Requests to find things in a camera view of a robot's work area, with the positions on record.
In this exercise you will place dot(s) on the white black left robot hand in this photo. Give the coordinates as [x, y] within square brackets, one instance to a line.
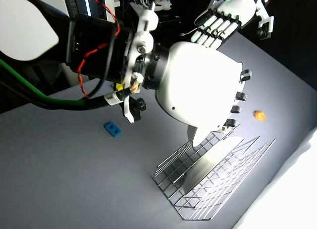
[237, 8]

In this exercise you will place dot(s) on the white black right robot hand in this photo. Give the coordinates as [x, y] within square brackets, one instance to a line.
[198, 85]

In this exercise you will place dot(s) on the orange swirl cookie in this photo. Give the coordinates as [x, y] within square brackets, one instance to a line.
[259, 116]

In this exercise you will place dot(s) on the spare white robot hand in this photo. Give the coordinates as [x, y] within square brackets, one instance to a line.
[161, 3]

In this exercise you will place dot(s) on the yellow block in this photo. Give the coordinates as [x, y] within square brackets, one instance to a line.
[119, 86]

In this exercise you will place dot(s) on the blue block with two holes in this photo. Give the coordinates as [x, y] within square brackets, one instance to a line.
[118, 132]

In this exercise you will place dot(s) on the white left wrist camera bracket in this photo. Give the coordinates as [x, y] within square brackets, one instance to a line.
[266, 28]

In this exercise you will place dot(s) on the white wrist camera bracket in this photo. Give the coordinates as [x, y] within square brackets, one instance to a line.
[266, 28]
[146, 18]

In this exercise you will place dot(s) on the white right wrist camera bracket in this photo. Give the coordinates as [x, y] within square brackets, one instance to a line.
[146, 18]

